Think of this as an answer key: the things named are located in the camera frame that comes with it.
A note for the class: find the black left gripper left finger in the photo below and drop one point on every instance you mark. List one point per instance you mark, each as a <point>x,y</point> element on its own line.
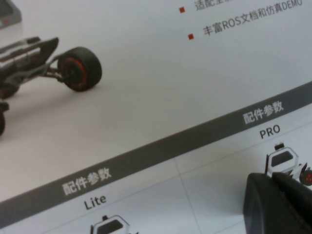
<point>260,207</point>

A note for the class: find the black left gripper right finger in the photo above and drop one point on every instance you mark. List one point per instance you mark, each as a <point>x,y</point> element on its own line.
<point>298,209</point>

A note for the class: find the white product catalogue book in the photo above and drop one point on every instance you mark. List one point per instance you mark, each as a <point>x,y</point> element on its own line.
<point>146,97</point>

